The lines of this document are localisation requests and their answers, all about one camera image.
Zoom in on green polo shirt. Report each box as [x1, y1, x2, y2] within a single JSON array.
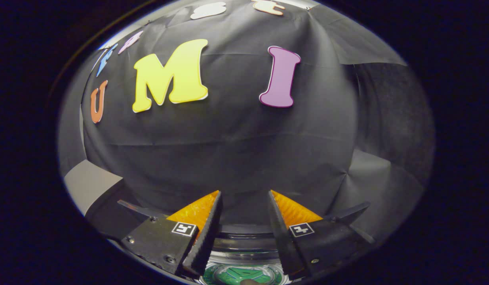
[[203, 263, 284, 285]]

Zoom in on beige cabinet with dark top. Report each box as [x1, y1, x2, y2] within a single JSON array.
[[64, 159, 150, 238]]

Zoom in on dark glass washing machine lid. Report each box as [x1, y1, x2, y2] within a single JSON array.
[[118, 200, 373, 285]]

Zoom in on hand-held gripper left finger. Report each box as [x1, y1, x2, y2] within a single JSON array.
[[122, 190, 223, 277]]

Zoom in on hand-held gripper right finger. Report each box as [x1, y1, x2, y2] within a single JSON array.
[[267, 190, 371, 277]]

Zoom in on grey washing machine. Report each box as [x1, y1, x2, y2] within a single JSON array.
[[197, 249, 296, 285]]

